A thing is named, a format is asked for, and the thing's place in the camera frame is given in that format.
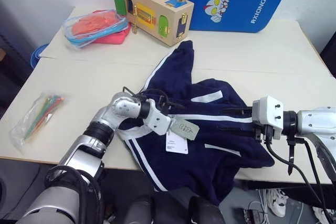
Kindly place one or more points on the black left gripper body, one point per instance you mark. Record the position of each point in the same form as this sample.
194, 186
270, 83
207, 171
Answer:
163, 103

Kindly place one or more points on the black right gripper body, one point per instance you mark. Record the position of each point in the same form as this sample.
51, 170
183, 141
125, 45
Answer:
262, 132

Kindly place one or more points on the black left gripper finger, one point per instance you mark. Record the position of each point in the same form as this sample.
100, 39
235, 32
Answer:
157, 95
177, 105

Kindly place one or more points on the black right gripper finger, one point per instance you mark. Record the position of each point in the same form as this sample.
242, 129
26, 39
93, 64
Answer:
237, 111
236, 130

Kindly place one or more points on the navy blue zip jacket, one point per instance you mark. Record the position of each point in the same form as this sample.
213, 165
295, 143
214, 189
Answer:
210, 153

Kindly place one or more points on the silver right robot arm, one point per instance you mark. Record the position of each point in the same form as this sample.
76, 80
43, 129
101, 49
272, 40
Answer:
315, 124

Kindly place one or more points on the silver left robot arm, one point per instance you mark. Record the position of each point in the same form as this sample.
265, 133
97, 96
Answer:
86, 145

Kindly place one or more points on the grey handwritten tag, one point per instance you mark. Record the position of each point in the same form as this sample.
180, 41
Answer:
187, 129

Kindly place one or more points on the white paper hang tag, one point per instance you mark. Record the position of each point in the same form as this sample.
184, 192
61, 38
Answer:
176, 145

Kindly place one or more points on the white sneaker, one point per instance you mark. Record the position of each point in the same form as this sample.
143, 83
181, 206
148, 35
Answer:
324, 214
277, 203

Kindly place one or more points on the pink folded cloth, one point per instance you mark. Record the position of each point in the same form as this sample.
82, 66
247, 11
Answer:
115, 36

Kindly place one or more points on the wooden lock activity box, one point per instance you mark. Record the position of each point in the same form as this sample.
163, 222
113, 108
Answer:
149, 15

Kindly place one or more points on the dark rounded shape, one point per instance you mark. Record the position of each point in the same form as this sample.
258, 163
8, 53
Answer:
137, 211
206, 211

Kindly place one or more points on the clear zip pouch orange cloth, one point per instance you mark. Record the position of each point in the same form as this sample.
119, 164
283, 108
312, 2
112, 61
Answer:
92, 26

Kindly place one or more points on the blue cartoon print case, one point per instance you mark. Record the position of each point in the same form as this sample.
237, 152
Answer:
233, 6

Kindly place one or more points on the clear bag of coloured sticks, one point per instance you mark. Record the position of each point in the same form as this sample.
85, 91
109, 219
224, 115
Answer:
36, 119

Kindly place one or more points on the blue round container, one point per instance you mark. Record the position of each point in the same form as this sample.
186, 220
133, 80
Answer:
38, 54

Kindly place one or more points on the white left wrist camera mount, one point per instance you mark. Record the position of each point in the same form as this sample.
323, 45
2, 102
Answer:
157, 119

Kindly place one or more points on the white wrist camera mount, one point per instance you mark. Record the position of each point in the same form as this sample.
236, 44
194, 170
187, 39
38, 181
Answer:
157, 119
270, 113

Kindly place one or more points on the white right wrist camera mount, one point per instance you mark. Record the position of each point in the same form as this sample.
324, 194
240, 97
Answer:
270, 113

